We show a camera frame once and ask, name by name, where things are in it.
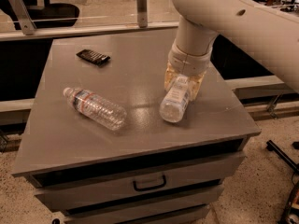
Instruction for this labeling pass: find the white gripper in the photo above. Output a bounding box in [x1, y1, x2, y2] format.
[164, 43, 212, 101]

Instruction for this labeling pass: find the blue label plastic bottle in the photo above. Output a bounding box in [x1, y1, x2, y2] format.
[159, 76, 190, 123]

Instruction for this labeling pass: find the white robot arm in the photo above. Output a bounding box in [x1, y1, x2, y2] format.
[168, 0, 299, 92]

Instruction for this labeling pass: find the clear red label plastic bottle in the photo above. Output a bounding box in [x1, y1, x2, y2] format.
[63, 88, 127, 131]

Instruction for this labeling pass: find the black floor stand leg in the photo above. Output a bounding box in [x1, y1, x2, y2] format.
[266, 140, 299, 174]

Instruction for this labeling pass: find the grey drawer cabinet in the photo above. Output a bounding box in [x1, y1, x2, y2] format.
[12, 29, 259, 224]

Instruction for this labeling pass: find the black office chair left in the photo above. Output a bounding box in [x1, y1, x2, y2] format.
[0, 0, 79, 30]

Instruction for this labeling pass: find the middle metal barrier bracket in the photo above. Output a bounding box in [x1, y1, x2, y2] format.
[136, 0, 148, 28]

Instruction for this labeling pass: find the metal barrier bracket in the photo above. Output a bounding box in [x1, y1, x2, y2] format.
[136, 0, 148, 28]
[8, 0, 36, 35]

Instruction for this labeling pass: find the black drawer handle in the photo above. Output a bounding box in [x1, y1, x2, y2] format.
[133, 175, 167, 192]

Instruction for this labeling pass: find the left metal barrier bracket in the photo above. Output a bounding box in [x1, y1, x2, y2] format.
[8, 0, 36, 35]

